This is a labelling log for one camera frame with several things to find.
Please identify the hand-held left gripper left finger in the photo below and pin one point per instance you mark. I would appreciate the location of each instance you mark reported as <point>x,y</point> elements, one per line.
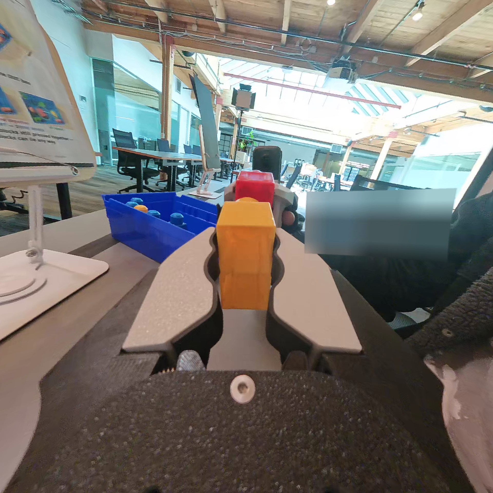
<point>173,300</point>

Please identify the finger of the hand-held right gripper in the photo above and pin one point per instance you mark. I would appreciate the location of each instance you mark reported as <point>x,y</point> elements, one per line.
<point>230,194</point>
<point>285,196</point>

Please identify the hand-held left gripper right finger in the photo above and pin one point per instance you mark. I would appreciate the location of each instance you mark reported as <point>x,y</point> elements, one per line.
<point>312,304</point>

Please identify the red one-stud mega block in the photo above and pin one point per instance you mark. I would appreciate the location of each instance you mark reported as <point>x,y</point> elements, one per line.
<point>254,188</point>

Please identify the yellow two-stud mega block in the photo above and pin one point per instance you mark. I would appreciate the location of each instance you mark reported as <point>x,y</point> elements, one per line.
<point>246,250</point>

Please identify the blue plastic bin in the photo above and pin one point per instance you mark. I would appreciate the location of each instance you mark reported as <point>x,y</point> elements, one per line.
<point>154,238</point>

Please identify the yellow one-stud mega block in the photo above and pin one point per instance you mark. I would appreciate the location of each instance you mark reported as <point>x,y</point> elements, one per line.
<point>141,209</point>

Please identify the person's right forearm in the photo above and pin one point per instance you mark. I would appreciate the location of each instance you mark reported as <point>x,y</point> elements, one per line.
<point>385,281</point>

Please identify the person's right hand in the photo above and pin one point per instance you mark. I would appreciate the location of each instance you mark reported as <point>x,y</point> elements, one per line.
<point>293,220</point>

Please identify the green potted plant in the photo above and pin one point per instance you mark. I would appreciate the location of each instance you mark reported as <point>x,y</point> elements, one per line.
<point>246,139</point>

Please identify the studio light panel on pole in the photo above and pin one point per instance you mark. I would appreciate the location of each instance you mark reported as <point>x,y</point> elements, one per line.
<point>243,98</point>

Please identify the wooden document stand white base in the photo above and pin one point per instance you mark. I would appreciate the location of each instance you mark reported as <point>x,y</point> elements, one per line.
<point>50,285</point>
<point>206,115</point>

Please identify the wooden top office desk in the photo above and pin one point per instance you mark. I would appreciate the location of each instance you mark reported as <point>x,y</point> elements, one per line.
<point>154,153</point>

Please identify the ceiling mounted projector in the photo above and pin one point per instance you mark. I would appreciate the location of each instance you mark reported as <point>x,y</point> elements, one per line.
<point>341,73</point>

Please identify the person's dark fleece jacket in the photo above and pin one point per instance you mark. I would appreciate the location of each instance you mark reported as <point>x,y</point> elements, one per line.
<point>462,308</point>

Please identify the person's pale garment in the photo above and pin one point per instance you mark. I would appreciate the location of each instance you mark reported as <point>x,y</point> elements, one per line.
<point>470,423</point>

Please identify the printed instruction sheet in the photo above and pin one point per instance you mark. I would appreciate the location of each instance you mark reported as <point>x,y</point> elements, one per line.
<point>38,115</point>

